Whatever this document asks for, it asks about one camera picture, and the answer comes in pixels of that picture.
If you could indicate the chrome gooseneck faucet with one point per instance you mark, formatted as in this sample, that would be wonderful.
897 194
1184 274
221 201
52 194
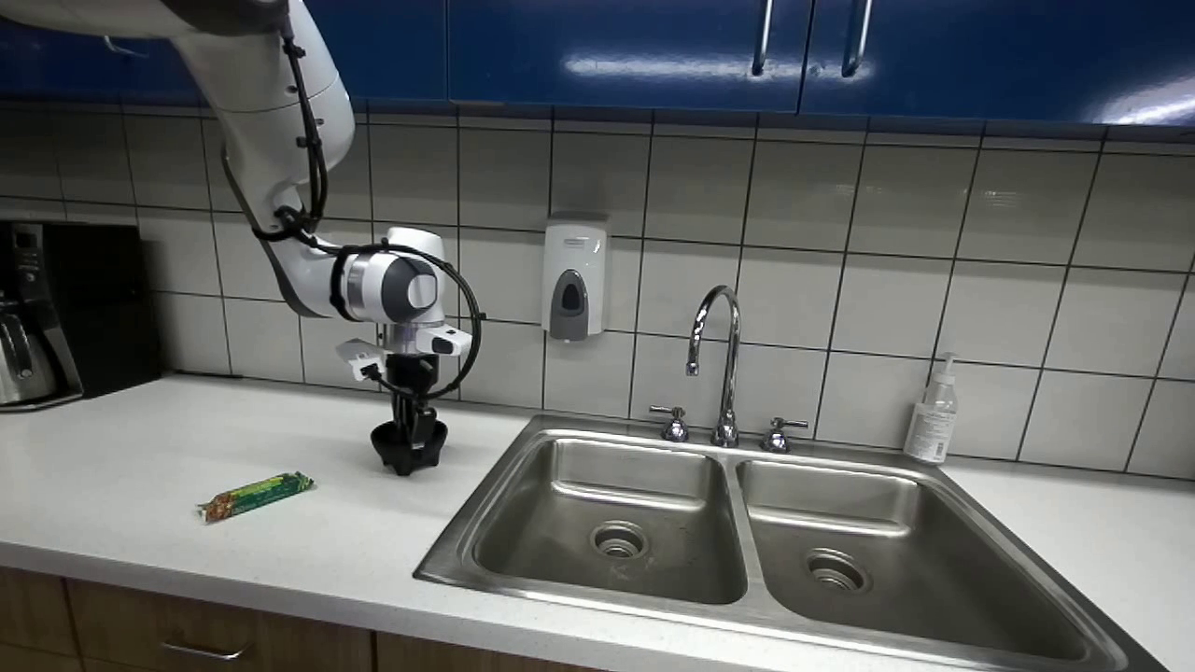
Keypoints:
727 376

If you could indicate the stainless steel double sink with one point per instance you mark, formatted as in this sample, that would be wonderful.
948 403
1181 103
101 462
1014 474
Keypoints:
646 545

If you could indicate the black bowl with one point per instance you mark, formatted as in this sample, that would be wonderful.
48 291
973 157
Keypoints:
407 455

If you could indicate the black coffee machine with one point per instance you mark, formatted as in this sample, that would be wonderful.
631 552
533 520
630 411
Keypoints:
76 300

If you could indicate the white wall soap dispenser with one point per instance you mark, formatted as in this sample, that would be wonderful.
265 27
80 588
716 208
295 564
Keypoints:
572 266

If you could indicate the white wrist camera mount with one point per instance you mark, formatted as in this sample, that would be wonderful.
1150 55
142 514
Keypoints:
448 338

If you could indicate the clear pump soap bottle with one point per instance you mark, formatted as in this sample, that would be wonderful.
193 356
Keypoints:
931 424

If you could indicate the green red snack packet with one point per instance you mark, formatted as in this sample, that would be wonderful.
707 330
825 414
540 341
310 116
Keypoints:
254 494

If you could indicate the wooden drawer front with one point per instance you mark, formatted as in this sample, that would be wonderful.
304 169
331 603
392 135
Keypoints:
225 620

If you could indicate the blue upper cabinet door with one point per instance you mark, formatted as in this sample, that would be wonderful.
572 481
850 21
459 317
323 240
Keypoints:
76 68
1022 57
600 50

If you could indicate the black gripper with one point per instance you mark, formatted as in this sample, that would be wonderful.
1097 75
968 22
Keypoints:
411 376

